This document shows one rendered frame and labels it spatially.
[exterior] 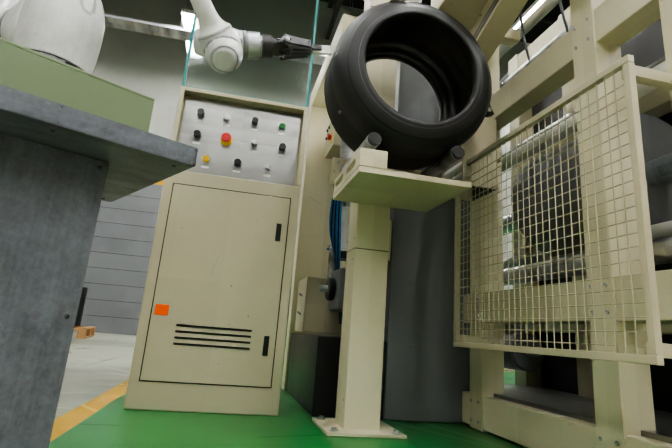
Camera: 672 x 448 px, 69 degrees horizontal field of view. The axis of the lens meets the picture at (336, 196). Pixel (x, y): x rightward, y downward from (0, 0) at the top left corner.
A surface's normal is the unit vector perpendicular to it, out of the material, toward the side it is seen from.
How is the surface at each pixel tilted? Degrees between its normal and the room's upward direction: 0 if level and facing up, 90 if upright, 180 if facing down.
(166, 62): 90
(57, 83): 90
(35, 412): 90
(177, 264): 90
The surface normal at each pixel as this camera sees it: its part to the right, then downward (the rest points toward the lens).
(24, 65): 0.67, -0.15
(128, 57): 0.21, -0.25
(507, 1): 0.00, 0.84
